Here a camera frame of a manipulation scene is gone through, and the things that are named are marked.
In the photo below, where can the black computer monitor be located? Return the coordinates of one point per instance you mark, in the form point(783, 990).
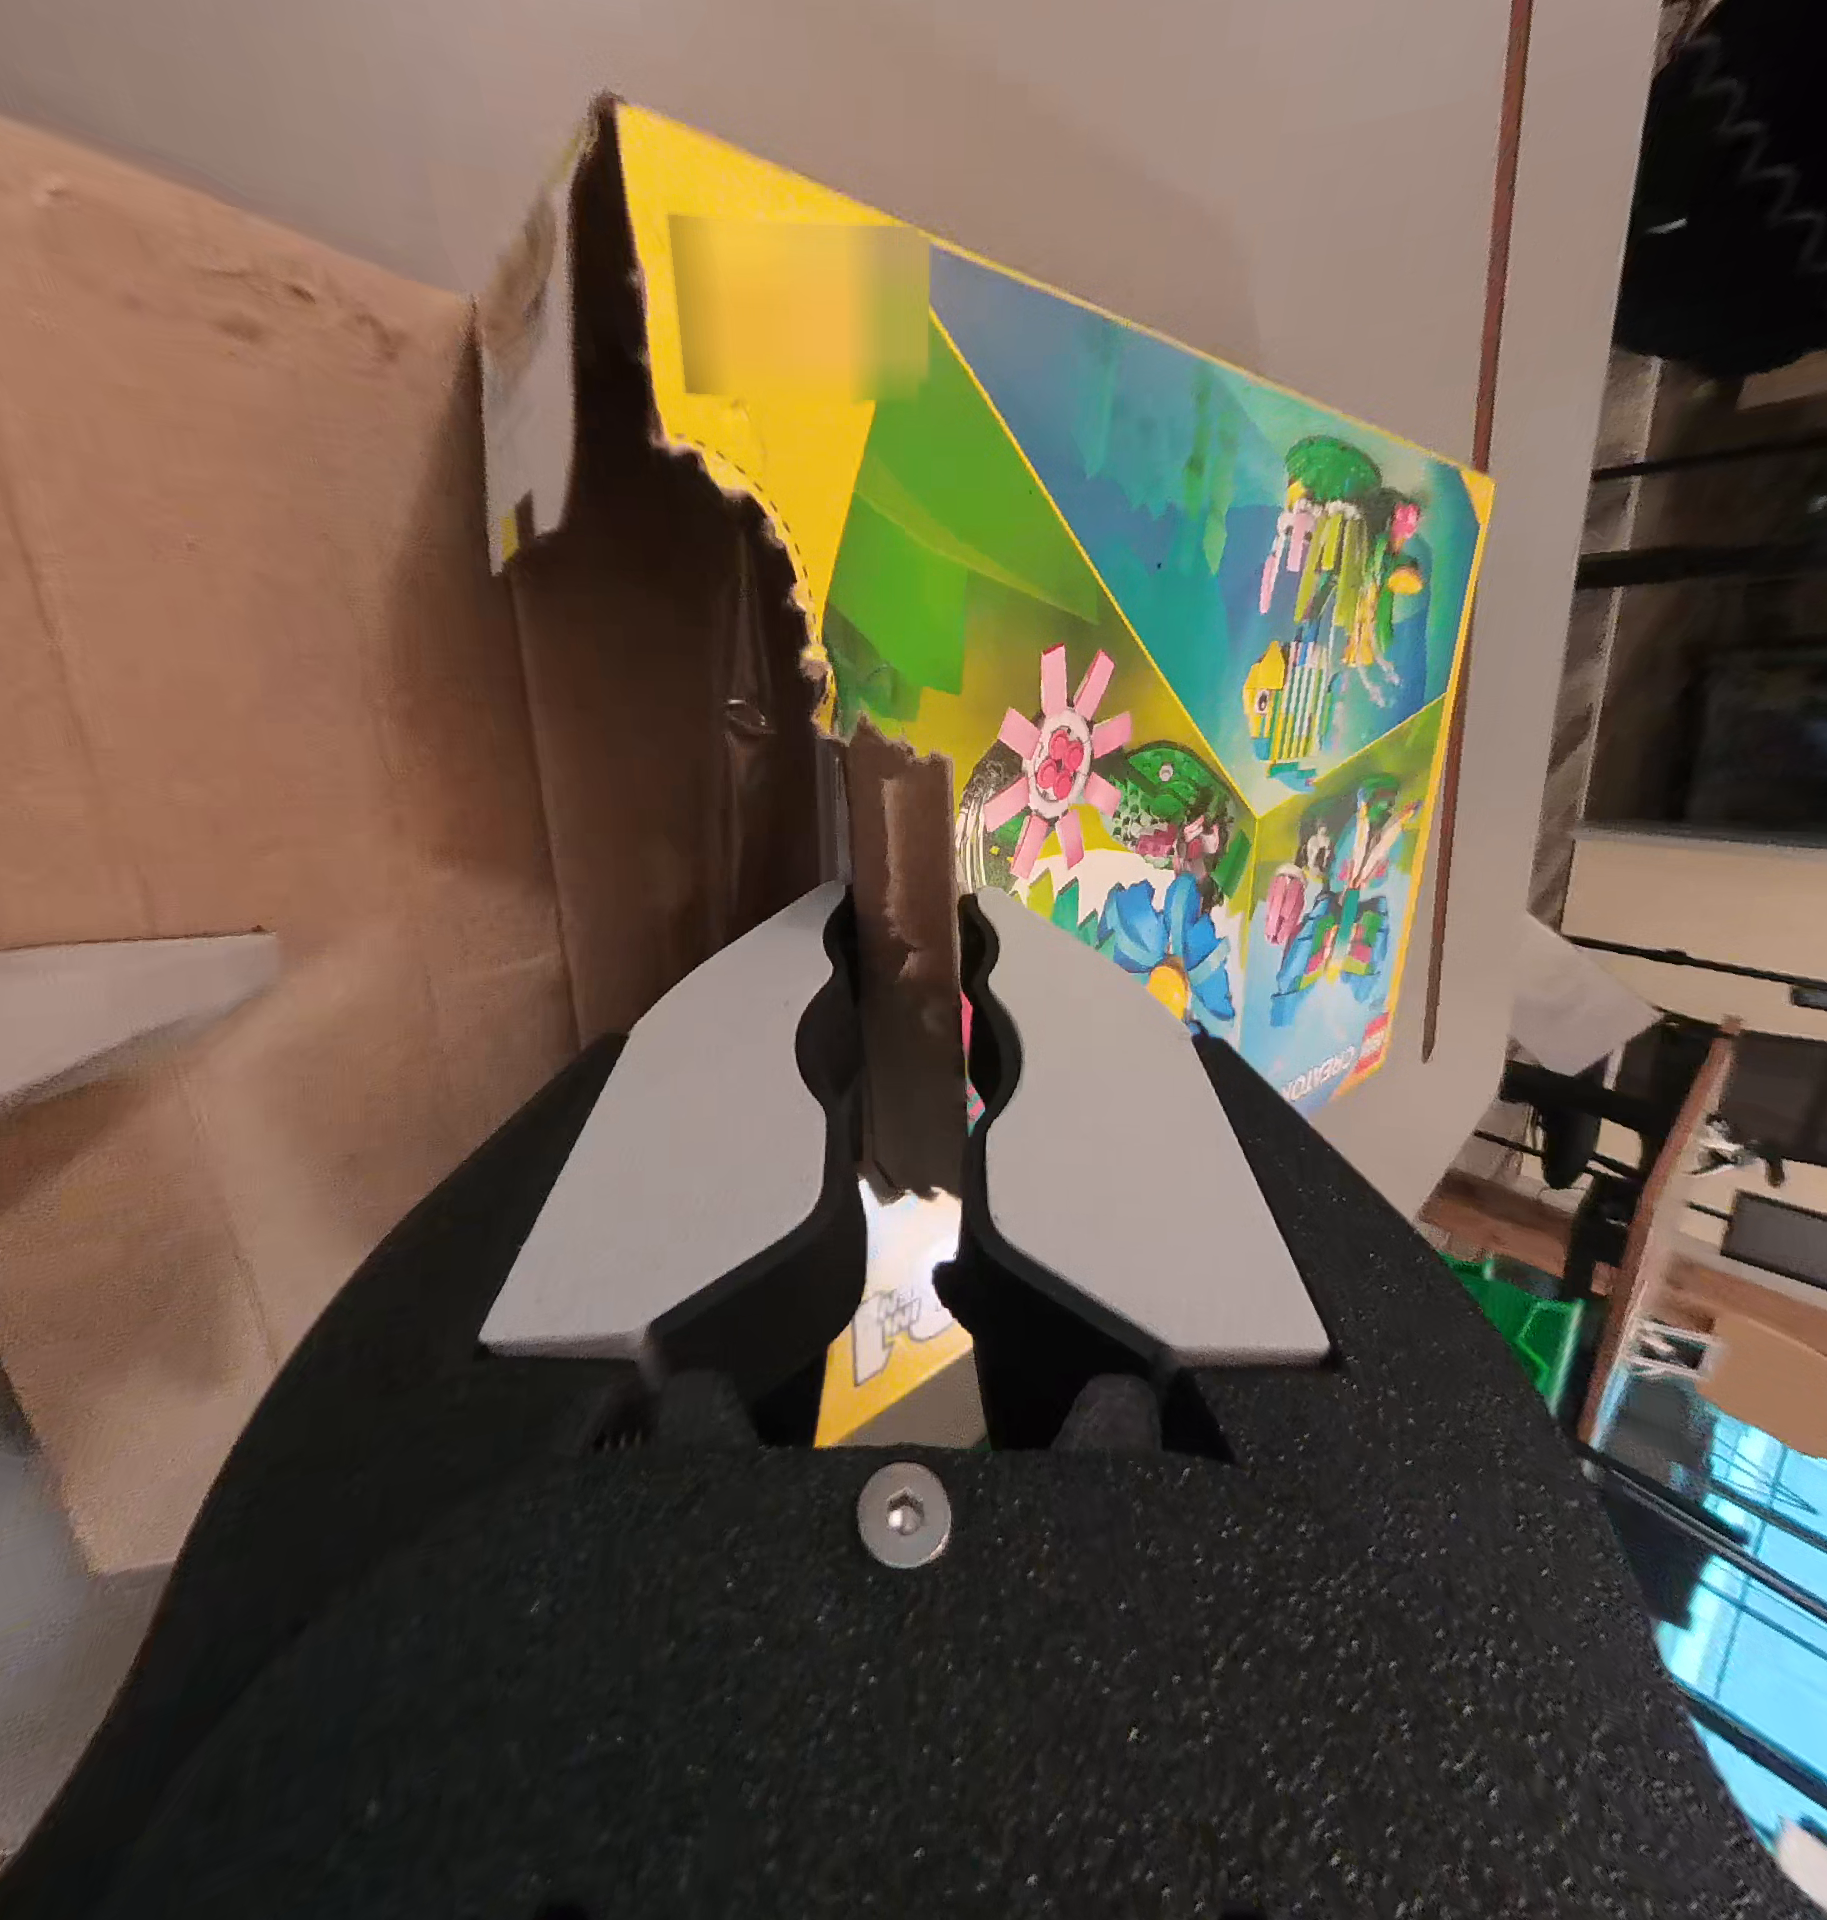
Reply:
point(1795, 1245)

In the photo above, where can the black office chair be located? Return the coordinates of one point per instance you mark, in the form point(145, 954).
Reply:
point(1570, 1116)

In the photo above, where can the colourful lego set box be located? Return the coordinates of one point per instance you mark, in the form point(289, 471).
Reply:
point(1153, 525)

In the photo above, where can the large brown cardboard box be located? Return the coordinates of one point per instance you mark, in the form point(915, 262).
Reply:
point(223, 631)

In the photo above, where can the green plastic crate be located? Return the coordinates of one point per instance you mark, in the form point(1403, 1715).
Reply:
point(1527, 1327)

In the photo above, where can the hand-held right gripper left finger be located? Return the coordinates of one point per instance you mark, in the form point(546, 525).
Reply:
point(689, 1186)

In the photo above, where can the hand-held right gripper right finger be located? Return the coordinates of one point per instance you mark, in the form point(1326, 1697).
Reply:
point(1137, 1186)

